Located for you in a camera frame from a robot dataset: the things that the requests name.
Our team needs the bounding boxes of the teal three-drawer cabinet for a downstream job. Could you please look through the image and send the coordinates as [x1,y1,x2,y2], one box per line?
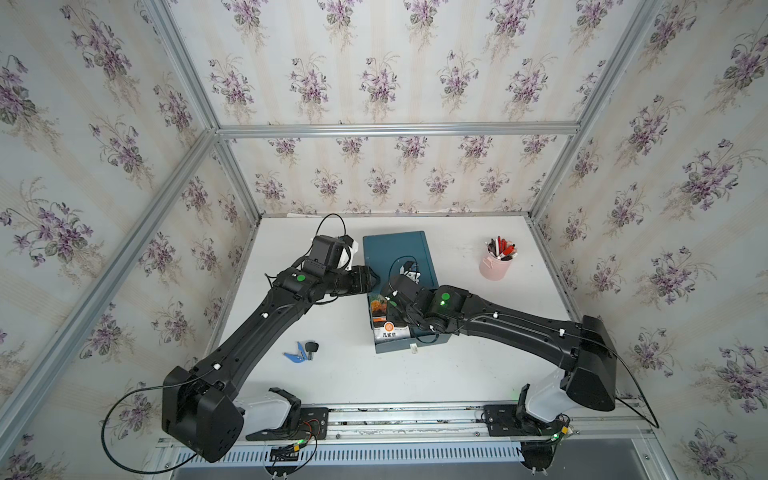
[362,230,452,355]

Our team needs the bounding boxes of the red and black pens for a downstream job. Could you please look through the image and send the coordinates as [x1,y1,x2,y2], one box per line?
[486,236,518,261]

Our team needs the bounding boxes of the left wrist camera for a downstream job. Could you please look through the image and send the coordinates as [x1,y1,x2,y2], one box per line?
[338,235,359,270]

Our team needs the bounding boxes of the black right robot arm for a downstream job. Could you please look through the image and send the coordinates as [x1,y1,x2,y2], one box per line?
[381,275,626,436]

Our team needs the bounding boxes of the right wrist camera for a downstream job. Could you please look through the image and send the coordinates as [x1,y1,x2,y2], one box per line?
[399,260,421,283]

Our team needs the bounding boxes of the teal top drawer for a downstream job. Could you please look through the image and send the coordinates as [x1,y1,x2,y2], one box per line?
[370,317,450,354]

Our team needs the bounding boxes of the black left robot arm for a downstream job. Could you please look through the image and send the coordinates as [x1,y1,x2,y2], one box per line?
[157,235,380,463]

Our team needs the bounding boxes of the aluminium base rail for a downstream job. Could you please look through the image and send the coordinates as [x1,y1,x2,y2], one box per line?
[213,400,659,453]

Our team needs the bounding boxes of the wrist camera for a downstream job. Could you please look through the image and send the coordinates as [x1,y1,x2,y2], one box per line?
[338,235,359,270]
[399,260,421,283]

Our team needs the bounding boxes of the pink pen cup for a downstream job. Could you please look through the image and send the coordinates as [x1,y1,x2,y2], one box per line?
[479,253,512,281]

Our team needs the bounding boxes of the orange marigold seed bag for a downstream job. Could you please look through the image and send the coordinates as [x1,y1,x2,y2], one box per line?
[368,293,388,329]

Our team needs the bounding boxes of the blue and black key fob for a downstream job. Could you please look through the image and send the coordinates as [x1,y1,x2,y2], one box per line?
[283,341,319,364]

